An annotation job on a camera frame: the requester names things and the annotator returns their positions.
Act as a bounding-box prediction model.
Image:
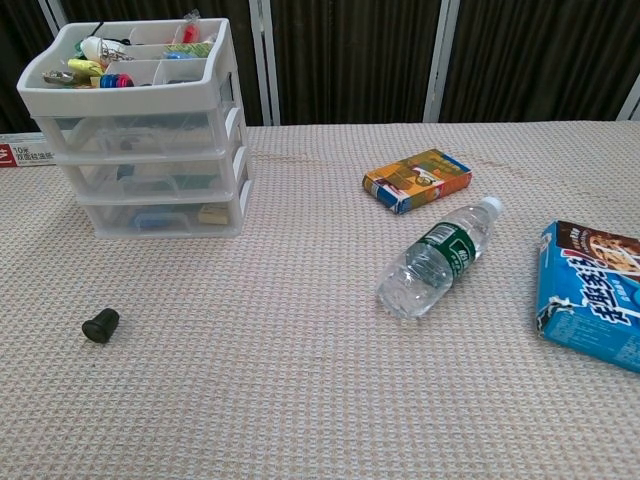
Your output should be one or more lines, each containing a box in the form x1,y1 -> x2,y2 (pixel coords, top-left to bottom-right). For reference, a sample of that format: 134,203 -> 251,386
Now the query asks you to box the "clear plastic drawer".
62,158 -> 232,200
47,110 -> 226,156
84,199 -> 236,237

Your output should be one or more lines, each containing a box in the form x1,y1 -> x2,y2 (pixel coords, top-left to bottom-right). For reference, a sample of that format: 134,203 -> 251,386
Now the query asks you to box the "small black rubber cap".
81,307 -> 121,345

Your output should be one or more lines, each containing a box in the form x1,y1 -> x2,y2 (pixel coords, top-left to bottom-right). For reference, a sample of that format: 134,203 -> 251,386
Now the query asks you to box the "green patterned snack packet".
162,42 -> 216,59

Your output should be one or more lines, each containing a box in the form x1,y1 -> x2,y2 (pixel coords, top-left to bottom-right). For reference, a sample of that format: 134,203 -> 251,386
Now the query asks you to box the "blue chocolate biscuit stick box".
535,219 -> 640,374

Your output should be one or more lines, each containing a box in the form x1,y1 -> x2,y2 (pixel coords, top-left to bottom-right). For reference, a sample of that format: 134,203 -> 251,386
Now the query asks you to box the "long red and white box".
0,132 -> 56,169

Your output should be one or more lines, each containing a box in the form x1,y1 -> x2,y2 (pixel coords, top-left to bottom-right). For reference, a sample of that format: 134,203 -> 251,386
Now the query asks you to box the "pale yellow small block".
197,202 -> 231,225

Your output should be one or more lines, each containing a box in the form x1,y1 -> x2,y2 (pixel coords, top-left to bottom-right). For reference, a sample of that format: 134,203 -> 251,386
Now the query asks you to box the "clear water bottle green label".
375,195 -> 504,320

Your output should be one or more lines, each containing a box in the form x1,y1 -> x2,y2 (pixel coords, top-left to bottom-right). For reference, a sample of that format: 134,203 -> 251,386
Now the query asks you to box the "beige woven tablecloth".
0,119 -> 640,480

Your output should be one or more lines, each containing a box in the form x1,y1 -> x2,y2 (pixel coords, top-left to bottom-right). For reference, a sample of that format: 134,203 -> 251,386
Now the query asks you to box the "dark folding partition screen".
0,0 -> 640,127

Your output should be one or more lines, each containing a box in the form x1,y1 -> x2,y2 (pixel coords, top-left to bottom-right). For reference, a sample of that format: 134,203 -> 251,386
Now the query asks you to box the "row of coloured plastic discs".
99,73 -> 136,90

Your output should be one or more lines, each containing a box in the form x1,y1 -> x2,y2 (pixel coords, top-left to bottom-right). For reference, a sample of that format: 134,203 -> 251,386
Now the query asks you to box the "yellow wrapped candy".
67,58 -> 106,76

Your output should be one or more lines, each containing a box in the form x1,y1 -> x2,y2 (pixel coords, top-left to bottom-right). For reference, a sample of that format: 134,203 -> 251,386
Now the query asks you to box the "white drawer organizer box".
15,17 -> 254,240

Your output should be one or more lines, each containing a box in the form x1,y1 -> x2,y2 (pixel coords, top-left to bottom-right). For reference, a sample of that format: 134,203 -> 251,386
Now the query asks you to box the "metal keychain chain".
102,42 -> 136,61

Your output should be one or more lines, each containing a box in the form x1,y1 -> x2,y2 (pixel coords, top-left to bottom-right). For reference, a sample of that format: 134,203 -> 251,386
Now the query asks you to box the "white figurine keychain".
79,37 -> 114,64

